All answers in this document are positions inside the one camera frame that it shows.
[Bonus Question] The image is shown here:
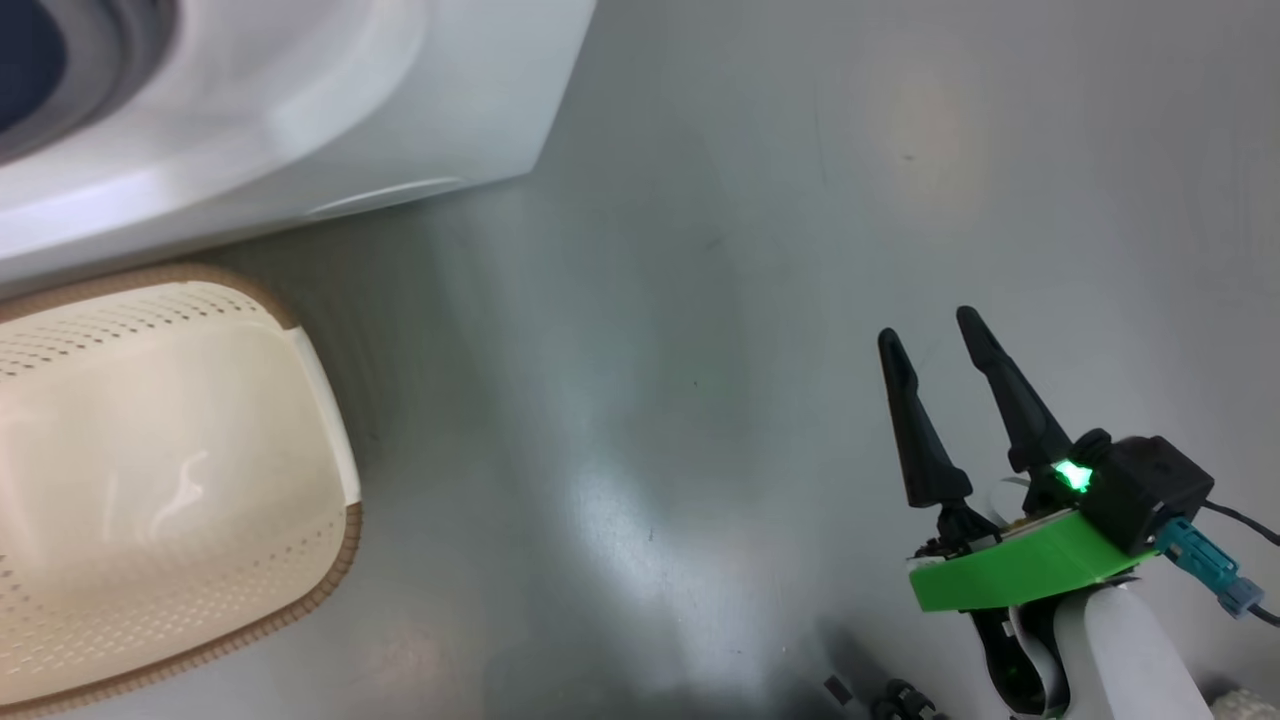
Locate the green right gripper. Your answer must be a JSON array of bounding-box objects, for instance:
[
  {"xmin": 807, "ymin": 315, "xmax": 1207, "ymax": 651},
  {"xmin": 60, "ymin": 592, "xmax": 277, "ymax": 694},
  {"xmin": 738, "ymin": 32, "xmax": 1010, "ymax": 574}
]
[{"xmin": 877, "ymin": 305, "xmax": 1161, "ymax": 720}]

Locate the white front-load washing machine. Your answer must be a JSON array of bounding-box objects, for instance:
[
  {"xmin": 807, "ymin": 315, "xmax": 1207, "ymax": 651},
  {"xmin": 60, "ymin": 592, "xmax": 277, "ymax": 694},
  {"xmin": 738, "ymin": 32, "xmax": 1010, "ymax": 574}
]
[{"xmin": 0, "ymin": 0, "xmax": 599, "ymax": 291}]

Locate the cream perforated laundry basket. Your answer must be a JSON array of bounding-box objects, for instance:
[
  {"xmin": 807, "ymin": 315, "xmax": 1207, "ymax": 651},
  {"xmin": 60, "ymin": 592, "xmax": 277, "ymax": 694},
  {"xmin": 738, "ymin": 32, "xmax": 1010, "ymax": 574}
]
[{"xmin": 0, "ymin": 263, "xmax": 363, "ymax": 717}]

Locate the grey rubber door gasket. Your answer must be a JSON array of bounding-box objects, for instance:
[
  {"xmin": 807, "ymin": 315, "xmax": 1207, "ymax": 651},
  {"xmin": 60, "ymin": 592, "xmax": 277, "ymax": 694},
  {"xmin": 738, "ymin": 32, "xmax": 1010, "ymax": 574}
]
[{"xmin": 0, "ymin": 0, "xmax": 181, "ymax": 166}]

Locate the white textured pad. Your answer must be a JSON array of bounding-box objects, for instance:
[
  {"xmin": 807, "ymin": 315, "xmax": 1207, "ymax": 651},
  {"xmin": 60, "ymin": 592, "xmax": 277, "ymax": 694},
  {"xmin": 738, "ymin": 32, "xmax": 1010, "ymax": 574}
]
[{"xmin": 1212, "ymin": 683, "xmax": 1280, "ymax": 720}]

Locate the round white filter cover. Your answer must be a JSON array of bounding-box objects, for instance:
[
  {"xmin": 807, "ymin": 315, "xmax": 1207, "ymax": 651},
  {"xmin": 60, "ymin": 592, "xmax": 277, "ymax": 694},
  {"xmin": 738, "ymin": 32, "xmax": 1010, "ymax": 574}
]
[{"xmin": 305, "ymin": 176, "xmax": 469, "ymax": 219}]

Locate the teal right cable connector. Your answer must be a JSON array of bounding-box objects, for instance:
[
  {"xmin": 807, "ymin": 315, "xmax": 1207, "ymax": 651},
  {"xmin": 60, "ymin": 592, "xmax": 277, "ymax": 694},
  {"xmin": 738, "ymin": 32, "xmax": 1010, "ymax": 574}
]
[{"xmin": 1155, "ymin": 517, "xmax": 1266, "ymax": 619}]

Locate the black right camera cable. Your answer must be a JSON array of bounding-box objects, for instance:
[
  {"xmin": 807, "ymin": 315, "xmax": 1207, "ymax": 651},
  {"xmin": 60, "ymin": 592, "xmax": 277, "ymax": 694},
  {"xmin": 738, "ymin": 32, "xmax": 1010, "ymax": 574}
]
[{"xmin": 1200, "ymin": 498, "xmax": 1280, "ymax": 547}]

